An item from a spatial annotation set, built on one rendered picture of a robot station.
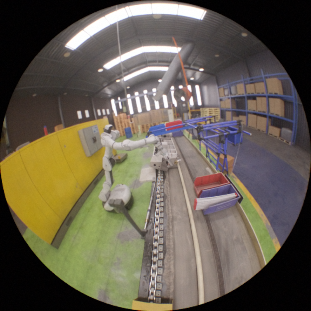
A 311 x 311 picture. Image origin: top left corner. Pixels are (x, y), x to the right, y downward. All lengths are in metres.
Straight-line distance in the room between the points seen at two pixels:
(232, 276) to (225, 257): 0.19
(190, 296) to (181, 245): 0.44
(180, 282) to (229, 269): 0.33
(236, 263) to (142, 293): 0.63
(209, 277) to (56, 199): 2.49
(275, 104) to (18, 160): 11.55
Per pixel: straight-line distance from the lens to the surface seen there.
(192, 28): 10.73
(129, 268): 1.67
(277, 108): 9.51
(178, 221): 0.89
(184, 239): 0.84
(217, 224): 0.93
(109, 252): 1.84
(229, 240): 0.91
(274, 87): 9.80
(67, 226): 2.66
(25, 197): 2.23
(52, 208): 2.41
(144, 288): 0.83
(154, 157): 1.33
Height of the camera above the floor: 1.56
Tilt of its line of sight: 24 degrees down
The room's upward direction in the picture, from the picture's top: 10 degrees counter-clockwise
